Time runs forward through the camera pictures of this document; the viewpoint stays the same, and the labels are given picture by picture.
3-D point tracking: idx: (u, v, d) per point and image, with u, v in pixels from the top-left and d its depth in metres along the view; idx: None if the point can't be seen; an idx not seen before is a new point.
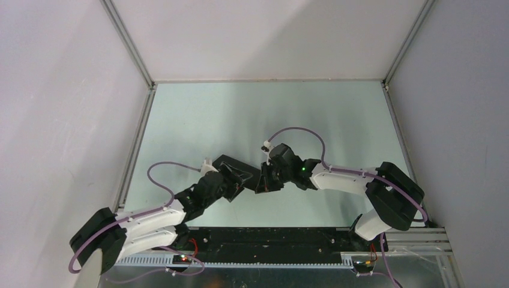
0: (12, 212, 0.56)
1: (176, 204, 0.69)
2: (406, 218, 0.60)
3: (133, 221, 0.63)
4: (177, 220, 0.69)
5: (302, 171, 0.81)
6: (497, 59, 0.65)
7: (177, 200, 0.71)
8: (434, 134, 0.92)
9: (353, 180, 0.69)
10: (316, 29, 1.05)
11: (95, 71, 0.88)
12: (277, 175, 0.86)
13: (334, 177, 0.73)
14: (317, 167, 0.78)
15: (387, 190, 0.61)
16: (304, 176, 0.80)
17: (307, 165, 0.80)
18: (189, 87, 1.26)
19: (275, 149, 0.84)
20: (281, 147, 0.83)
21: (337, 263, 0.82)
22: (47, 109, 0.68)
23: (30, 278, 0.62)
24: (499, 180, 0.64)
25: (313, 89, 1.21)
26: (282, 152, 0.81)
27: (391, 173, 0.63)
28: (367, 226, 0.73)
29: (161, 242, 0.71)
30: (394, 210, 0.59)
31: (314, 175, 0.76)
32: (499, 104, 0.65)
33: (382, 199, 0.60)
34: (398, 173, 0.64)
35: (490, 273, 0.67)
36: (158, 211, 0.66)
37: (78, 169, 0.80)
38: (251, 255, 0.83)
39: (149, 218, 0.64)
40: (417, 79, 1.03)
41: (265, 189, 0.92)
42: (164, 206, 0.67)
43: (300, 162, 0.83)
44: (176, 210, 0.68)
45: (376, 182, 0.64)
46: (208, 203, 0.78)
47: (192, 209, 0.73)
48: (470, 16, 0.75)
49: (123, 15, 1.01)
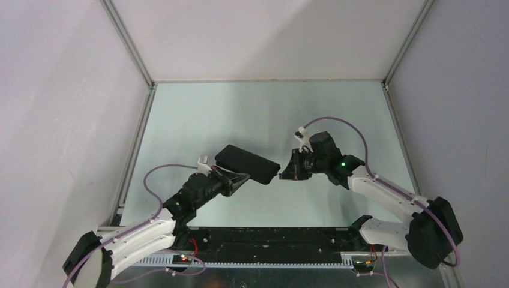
0: (14, 213, 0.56)
1: (164, 213, 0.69)
2: (439, 258, 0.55)
3: (119, 240, 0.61)
4: (168, 228, 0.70)
5: (340, 165, 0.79)
6: (497, 59, 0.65)
7: (165, 209, 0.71)
8: (434, 134, 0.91)
9: (398, 203, 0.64)
10: (316, 29, 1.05)
11: (95, 71, 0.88)
12: (310, 164, 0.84)
13: (375, 188, 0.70)
14: (358, 169, 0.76)
15: (431, 229, 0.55)
16: (341, 171, 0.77)
17: (346, 161, 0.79)
18: (189, 87, 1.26)
19: (316, 136, 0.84)
20: (325, 135, 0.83)
21: (337, 263, 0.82)
22: (48, 109, 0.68)
23: (32, 278, 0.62)
24: (499, 180, 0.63)
25: (313, 89, 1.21)
26: (325, 140, 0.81)
27: (444, 210, 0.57)
28: (375, 231, 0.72)
29: (161, 246, 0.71)
30: (430, 248, 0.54)
31: (354, 177, 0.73)
32: (499, 104, 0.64)
33: (422, 234, 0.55)
34: (451, 212, 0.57)
35: (490, 273, 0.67)
36: (146, 224, 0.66)
37: (78, 168, 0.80)
38: (251, 255, 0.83)
39: (135, 234, 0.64)
40: (417, 79, 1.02)
41: (293, 177, 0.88)
42: (151, 219, 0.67)
43: (340, 156, 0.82)
44: (164, 219, 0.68)
45: (424, 214, 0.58)
46: (198, 205, 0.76)
47: (181, 216, 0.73)
48: (470, 15, 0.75)
49: (122, 15, 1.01)
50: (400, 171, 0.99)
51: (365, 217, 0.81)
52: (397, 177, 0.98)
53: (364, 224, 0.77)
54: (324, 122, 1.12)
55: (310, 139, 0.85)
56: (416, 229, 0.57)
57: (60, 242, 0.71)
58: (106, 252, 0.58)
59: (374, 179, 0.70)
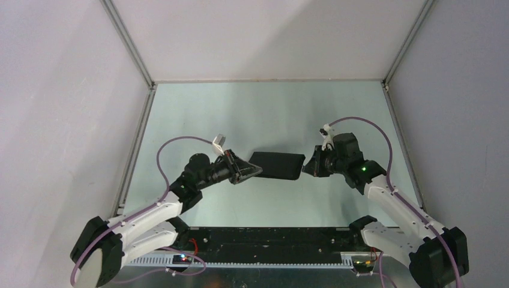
0: (12, 212, 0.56)
1: (170, 197, 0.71)
2: (440, 285, 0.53)
3: (126, 224, 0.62)
4: (175, 212, 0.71)
5: (359, 168, 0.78)
6: (497, 58, 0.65)
7: (171, 192, 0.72)
8: (434, 134, 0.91)
9: (412, 223, 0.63)
10: (316, 29, 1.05)
11: (95, 71, 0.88)
12: (330, 163, 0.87)
13: (391, 201, 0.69)
14: (379, 177, 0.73)
15: (440, 257, 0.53)
16: (359, 174, 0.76)
17: (368, 167, 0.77)
18: (189, 87, 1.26)
19: (341, 135, 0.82)
20: (349, 135, 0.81)
21: (337, 263, 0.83)
22: (48, 109, 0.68)
23: (30, 277, 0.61)
24: (499, 180, 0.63)
25: (313, 89, 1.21)
26: (349, 141, 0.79)
27: (457, 240, 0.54)
28: (377, 237, 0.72)
29: (164, 242, 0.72)
30: (433, 276, 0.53)
31: (372, 184, 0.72)
32: (499, 104, 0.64)
33: (430, 260, 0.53)
34: (464, 243, 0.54)
35: (490, 274, 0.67)
36: (153, 207, 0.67)
37: (78, 168, 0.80)
38: (251, 255, 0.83)
39: (143, 218, 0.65)
40: (417, 78, 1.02)
41: (313, 173, 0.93)
42: (158, 202, 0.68)
43: (364, 160, 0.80)
44: (171, 203, 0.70)
45: (436, 240, 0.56)
46: (204, 186, 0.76)
47: (187, 197, 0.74)
48: (470, 15, 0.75)
49: (122, 15, 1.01)
50: (400, 171, 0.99)
51: (369, 218, 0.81)
52: (397, 177, 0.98)
53: (365, 226, 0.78)
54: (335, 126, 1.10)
55: (334, 138, 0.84)
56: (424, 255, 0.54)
57: (60, 242, 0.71)
58: (116, 236, 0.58)
59: (392, 193, 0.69)
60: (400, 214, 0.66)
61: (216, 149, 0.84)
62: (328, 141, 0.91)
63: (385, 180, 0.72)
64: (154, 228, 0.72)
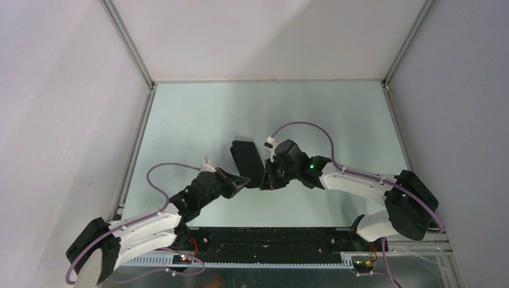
0: (14, 212, 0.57)
1: (171, 209, 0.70)
2: (421, 227, 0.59)
3: (127, 228, 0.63)
4: (173, 223, 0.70)
5: (308, 170, 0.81)
6: (496, 58, 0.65)
7: (171, 204, 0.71)
8: (434, 133, 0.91)
9: (370, 186, 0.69)
10: (315, 29, 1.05)
11: (94, 71, 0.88)
12: (282, 171, 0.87)
13: (347, 180, 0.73)
14: (326, 166, 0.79)
15: (407, 201, 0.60)
16: (312, 174, 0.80)
17: (314, 163, 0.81)
18: (189, 87, 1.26)
19: (278, 147, 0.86)
20: (286, 143, 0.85)
21: (337, 263, 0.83)
22: (47, 108, 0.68)
23: (33, 276, 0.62)
24: (499, 180, 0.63)
25: (314, 88, 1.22)
26: (287, 149, 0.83)
27: (412, 182, 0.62)
28: (368, 225, 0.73)
29: (161, 244, 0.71)
30: (411, 221, 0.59)
31: (325, 175, 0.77)
32: (499, 104, 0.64)
33: (401, 210, 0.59)
34: (416, 181, 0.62)
35: (491, 275, 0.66)
36: (153, 216, 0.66)
37: (78, 168, 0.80)
38: (251, 255, 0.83)
39: (143, 224, 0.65)
40: (417, 78, 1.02)
41: (271, 186, 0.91)
42: (159, 211, 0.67)
43: (309, 159, 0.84)
44: (171, 213, 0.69)
45: (394, 190, 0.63)
46: (204, 203, 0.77)
47: (187, 212, 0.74)
48: (470, 15, 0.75)
49: (123, 15, 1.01)
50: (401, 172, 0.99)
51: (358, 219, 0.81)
52: None
53: (361, 222, 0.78)
54: (307, 126, 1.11)
55: (276, 149, 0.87)
56: (392, 207, 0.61)
57: (61, 241, 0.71)
58: (114, 239, 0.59)
59: (343, 172, 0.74)
60: (358, 186, 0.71)
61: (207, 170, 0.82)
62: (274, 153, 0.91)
63: (333, 164, 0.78)
64: None
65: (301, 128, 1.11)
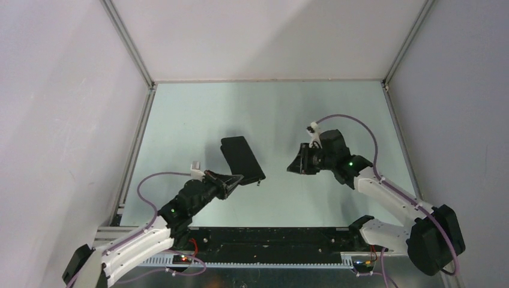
0: (16, 213, 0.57)
1: (159, 222, 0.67)
2: (438, 265, 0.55)
3: (112, 252, 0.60)
4: (162, 237, 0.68)
5: (346, 165, 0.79)
6: (497, 57, 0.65)
7: (160, 217, 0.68)
8: (434, 134, 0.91)
9: (404, 206, 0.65)
10: (314, 29, 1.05)
11: (95, 71, 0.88)
12: (317, 159, 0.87)
13: (382, 191, 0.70)
14: (365, 170, 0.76)
15: (435, 237, 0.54)
16: (347, 170, 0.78)
17: (355, 161, 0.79)
18: (189, 87, 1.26)
19: (324, 134, 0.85)
20: (332, 132, 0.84)
21: (337, 263, 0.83)
22: (48, 108, 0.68)
23: (36, 276, 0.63)
24: (499, 180, 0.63)
25: (314, 89, 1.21)
26: (332, 138, 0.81)
27: (449, 219, 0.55)
28: (376, 233, 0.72)
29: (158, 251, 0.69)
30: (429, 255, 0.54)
31: (361, 177, 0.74)
32: (499, 104, 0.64)
33: (424, 242, 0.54)
34: (454, 222, 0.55)
35: (491, 274, 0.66)
36: (138, 234, 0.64)
37: (78, 168, 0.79)
38: (251, 255, 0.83)
39: (130, 244, 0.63)
40: (417, 78, 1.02)
41: (301, 171, 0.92)
42: (144, 228, 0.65)
43: (350, 156, 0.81)
44: (159, 228, 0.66)
45: (426, 221, 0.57)
46: (195, 212, 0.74)
47: (178, 222, 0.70)
48: (470, 15, 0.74)
49: (122, 15, 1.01)
50: (401, 172, 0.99)
51: (367, 218, 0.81)
52: (397, 177, 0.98)
53: (367, 224, 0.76)
54: (308, 127, 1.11)
55: (320, 136, 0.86)
56: (416, 235, 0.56)
57: (62, 241, 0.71)
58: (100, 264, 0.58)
59: (380, 182, 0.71)
60: (389, 200, 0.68)
61: (197, 174, 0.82)
62: (314, 140, 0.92)
63: (372, 171, 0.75)
64: None
65: (302, 128, 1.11)
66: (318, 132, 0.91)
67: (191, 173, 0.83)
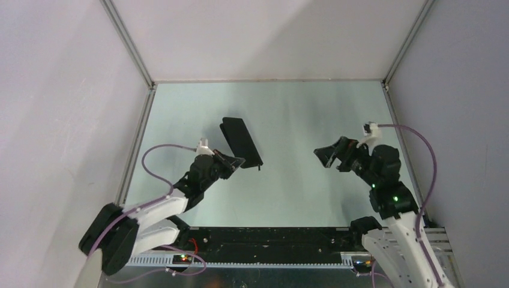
0: (14, 215, 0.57)
1: (177, 192, 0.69)
2: None
3: (141, 211, 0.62)
4: (179, 208, 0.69)
5: (390, 198, 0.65)
6: (497, 58, 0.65)
7: (177, 189, 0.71)
8: (433, 134, 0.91)
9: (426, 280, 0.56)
10: (314, 30, 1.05)
11: (95, 72, 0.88)
12: (358, 165, 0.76)
13: (413, 248, 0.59)
14: (409, 216, 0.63)
15: None
16: (387, 201, 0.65)
17: (401, 198, 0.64)
18: (189, 87, 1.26)
19: (383, 148, 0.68)
20: (392, 149, 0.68)
21: (337, 263, 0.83)
22: (48, 108, 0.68)
23: (35, 278, 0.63)
24: (500, 180, 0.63)
25: (314, 89, 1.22)
26: (391, 160, 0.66)
27: None
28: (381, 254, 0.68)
29: (164, 240, 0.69)
30: None
31: (398, 223, 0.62)
32: (500, 104, 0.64)
33: None
34: None
35: (492, 274, 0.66)
36: (161, 200, 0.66)
37: (78, 168, 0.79)
38: (251, 255, 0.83)
39: (155, 206, 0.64)
40: (417, 78, 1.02)
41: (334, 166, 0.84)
42: (167, 195, 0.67)
43: (398, 188, 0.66)
44: (179, 197, 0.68)
45: None
46: (206, 186, 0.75)
47: (192, 196, 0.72)
48: (470, 15, 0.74)
49: (122, 15, 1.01)
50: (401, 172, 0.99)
51: (373, 221, 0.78)
52: None
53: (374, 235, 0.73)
54: (308, 127, 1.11)
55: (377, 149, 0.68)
56: None
57: (61, 241, 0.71)
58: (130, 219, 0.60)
59: (418, 241, 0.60)
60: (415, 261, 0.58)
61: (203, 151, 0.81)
62: (364, 141, 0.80)
63: (413, 221, 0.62)
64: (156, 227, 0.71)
65: (302, 128, 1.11)
66: (375, 135, 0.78)
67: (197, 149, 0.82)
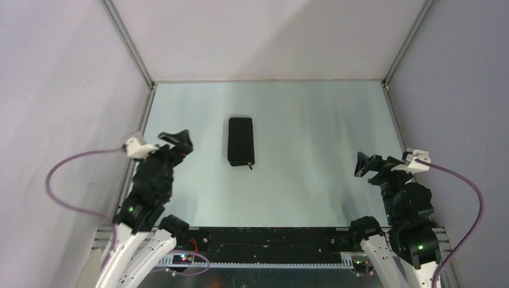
0: (14, 215, 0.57)
1: (122, 232, 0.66)
2: None
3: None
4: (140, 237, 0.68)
5: (415, 245, 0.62)
6: (497, 57, 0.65)
7: (120, 225, 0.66)
8: (433, 133, 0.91)
9: None
10: (314, 29, 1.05)
11: (95, 72, 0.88)
12: (385, 190, 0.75)
13: None
14: (429, 263, 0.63)
15: None
16: (410, 247, 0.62)
17: (425, 247, 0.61)
18: (189, 87, 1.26)
19: (416, 192, 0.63)
20: (426, 193, 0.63)
21: (337, 263, 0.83)
22: (48, 108, 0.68)
23: (35, 276, 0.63)
24: (501, 180, 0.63)
25: (314, 89, 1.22)
26: (422, 207, 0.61)
27: None
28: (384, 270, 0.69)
29: (163, 251, 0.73)
30: None
31: (416, 270, 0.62)
32: (500, 102, 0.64)
33: None
34: None
35: (492, 272, 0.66)
36: (108, 259, 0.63)
37: (78, 168, 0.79)
38: (251, 255, 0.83)
39: (105, 273, 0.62)
40: (417, 78, 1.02)
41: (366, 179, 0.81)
42: (111, 252, 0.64)
43: (422, 231, 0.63)
44: (125, 240, 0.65)
45: None
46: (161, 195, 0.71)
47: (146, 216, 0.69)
48: (471, 14, 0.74)
49: (122, 15, 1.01)
50: None
51: (373, 221, 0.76)
52: None
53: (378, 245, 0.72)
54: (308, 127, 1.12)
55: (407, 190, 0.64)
56: None
57: (61, 242, 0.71)
58: None
59: None
60: None
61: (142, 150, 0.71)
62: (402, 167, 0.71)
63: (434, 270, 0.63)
64: (150, 245, 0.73)
65: (302, 128, 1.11)
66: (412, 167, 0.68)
67: (127, 153, 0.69)
